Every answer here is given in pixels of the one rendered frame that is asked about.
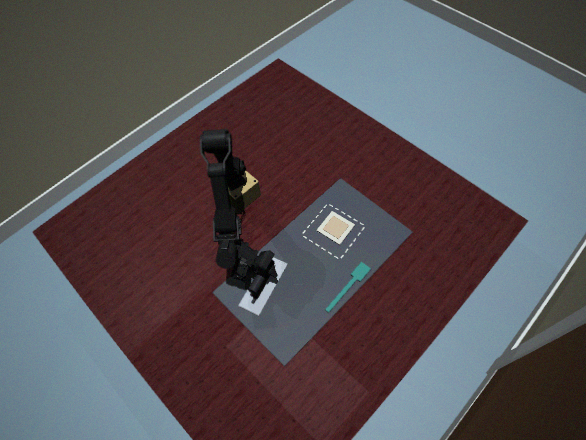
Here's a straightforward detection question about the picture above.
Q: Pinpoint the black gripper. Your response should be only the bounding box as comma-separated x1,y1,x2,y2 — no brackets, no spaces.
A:
236,241,278,278

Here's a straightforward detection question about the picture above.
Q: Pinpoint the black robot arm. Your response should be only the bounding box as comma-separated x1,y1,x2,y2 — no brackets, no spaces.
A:
200,130,253,281

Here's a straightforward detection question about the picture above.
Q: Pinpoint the white square tile with dark center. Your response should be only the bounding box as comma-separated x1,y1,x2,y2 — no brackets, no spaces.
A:
317,211,355,245

